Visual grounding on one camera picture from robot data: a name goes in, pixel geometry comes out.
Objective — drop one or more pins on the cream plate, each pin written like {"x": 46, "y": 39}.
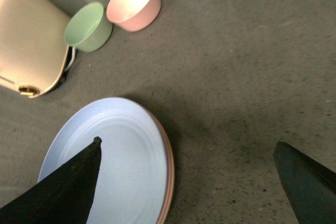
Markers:
{"x": 172, "y": 182}

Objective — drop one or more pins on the light blue plate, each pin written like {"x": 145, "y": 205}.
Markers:
{"x": 134, "y": 170}

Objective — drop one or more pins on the pink plate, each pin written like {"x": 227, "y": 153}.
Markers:
{"x": 169, "y": 161}

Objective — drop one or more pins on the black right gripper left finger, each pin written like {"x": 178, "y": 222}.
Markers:
{"x": 64, "y": 196}

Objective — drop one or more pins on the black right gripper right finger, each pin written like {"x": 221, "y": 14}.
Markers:
{"x": 308, "y": 185}

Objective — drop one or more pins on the green bowl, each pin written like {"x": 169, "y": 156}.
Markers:
{"x": 89, "y": 29}

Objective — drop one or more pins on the pink bowl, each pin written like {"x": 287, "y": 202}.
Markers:
{"x": 133, "y": 15}

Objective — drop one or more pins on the cream toaster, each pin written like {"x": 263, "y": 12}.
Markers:
{"x": 34, "y": 55}

